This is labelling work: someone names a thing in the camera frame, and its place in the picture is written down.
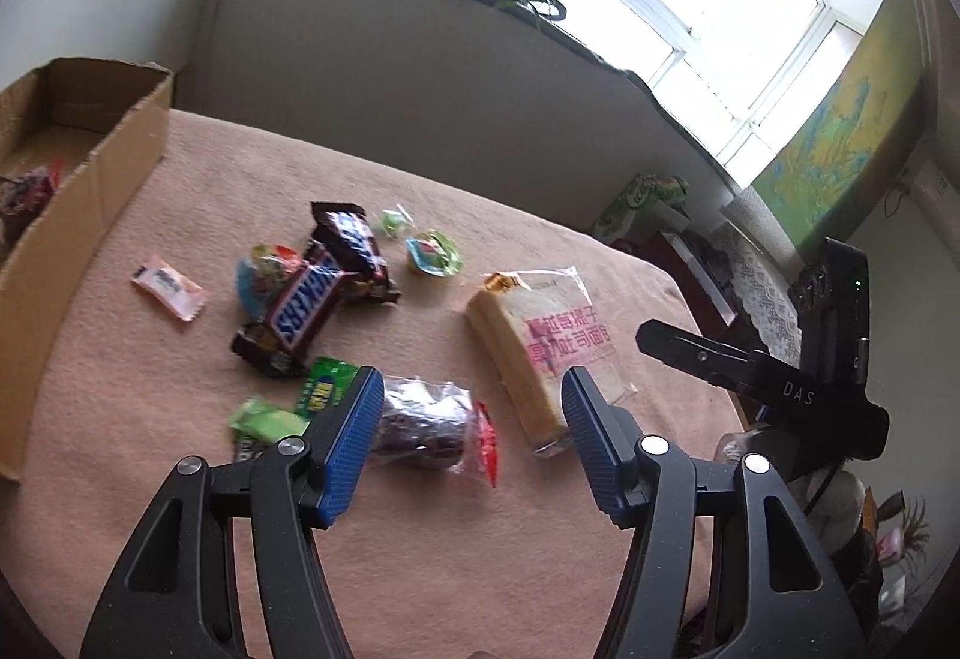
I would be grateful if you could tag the dark red snack packet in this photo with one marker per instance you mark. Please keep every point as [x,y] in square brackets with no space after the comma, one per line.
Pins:
[22,198]

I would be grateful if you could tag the white lace cloth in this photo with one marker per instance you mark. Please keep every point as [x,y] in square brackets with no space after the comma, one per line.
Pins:
[757,284]

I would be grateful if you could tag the dark green candy packet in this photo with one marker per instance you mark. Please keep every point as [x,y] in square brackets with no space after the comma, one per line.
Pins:
[326,389]

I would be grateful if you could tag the green candy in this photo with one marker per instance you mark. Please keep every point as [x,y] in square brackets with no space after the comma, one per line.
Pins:
[391,223]

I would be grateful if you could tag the colourful jelly cup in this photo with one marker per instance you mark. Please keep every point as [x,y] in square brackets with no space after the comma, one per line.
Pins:
[256,277]

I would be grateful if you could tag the peach table blanket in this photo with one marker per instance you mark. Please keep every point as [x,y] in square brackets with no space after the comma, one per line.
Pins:
[465,554]

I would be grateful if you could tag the sliced bread packet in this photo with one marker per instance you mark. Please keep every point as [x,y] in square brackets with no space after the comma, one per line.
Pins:
[540,352]

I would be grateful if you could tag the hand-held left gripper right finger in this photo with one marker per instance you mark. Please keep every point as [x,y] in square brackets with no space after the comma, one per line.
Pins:
[589,434]

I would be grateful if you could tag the light green candy packet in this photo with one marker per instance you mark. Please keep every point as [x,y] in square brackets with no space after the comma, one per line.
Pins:
[262,423]

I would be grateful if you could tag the wall map poster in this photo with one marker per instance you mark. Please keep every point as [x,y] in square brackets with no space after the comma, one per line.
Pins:
[847,127]

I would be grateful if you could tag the brown cardboard box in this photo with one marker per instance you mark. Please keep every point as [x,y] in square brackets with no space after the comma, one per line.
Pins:
[90,202]

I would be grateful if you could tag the large brown chocolate bar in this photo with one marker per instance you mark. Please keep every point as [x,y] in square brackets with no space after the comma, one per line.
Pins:
[300,314]

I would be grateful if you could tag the pink candy packet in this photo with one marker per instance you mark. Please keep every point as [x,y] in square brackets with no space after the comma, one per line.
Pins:
[169,284]

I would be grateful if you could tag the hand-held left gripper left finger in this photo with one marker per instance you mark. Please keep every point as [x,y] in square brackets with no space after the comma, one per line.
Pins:
[352,449]

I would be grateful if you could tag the teal lid jelly cup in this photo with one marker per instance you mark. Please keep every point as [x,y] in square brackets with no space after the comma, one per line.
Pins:
[433,253]

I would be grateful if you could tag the green printed carton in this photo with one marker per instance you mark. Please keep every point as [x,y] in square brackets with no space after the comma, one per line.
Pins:
[641,205]

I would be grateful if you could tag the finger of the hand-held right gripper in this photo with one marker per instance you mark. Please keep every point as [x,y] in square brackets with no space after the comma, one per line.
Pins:
[690,352]

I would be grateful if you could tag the dark cake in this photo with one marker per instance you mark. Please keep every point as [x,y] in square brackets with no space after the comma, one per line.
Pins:
[424,423]

